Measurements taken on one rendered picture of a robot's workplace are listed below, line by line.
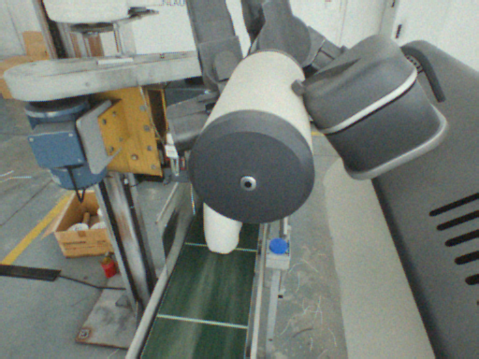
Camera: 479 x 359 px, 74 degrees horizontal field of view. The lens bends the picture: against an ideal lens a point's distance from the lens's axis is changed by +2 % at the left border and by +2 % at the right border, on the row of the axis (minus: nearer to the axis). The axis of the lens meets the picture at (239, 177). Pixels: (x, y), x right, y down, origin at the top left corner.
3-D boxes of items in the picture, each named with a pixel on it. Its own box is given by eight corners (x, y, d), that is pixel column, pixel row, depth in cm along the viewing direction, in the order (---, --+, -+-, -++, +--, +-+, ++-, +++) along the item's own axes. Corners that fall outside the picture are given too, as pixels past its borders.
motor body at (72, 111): (94, 196, 89) (65, 114, 75) (44, 192, 91) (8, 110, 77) (118, 167, 102) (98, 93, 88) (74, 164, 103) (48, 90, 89)
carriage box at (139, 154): (161, 178, 107) (145, 87, 89) (68, 170, 111) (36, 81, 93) (181, 144, 127) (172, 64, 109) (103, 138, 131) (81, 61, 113)
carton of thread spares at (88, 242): (126, 254, 212) (118, 228, 198) (47, 259, 209) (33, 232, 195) (141, 205, 255) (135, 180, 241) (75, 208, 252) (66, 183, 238)
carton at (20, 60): (32, 97, 458) (20, 65, 432) (3, 98, 455) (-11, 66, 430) (49, 84, 507) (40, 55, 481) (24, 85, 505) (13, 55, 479)
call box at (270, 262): (288, 269, 105) (290, 257, 102) (265, 266, 106) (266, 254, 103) (288, 251, 112) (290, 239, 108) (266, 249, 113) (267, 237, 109)
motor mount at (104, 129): (101, 176, 85) (84, 121, 76) (79, 174, 86) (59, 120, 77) (142, 131, 108) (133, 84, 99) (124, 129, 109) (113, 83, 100)
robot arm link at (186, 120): (235, 47, 42) (227, 64, 51) (151, 64, 41) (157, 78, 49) (255, 134, 44) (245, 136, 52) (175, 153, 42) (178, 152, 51)
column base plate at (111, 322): (152, 353, 159) (146, 331, 147) (74, 342, 164) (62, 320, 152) (181, 273, 200) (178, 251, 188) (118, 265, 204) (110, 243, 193)
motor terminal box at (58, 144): (88, 172, 80) (73, 131, 74) (43, 178, 78) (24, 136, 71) (90, 156, 87) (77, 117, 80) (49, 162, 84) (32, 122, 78)
